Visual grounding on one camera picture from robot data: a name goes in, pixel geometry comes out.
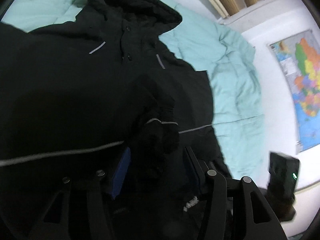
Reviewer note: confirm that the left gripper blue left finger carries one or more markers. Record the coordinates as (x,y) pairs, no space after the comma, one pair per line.
(120,173)

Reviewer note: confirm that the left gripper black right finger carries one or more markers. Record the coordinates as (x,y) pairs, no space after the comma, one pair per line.
(206,211)

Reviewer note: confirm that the colourful wall map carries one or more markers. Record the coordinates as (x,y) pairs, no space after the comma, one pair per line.
(298,58)

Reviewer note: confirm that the black jacket with white piping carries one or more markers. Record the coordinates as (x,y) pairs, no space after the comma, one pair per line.
(74,97)

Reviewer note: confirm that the light green quilt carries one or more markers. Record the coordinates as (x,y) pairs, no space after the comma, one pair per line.
(225,55)

